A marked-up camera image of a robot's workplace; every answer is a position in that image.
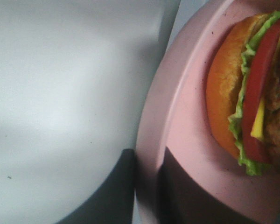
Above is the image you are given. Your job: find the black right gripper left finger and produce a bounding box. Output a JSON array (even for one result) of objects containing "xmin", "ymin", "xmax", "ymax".
[{"xmin": 59, "ymin": 149, "xmax": 134, "ymax": 224}]

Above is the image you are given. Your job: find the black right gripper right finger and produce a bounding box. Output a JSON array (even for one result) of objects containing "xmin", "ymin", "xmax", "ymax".
[{"xmin": 157, "ymin": 148, "xmax": 247, "ymax": 224}]

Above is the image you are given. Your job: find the pink round plate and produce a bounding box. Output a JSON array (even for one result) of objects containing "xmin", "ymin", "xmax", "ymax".
[{"xmin": 136, "ymin": 0, "xmax": 280, "ymax": 224}]

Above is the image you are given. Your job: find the toy burger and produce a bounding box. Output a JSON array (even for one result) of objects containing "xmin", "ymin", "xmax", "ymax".
[{"xmin": 206, "ymin": 11, "xmax": 280, "ymax": 176}]

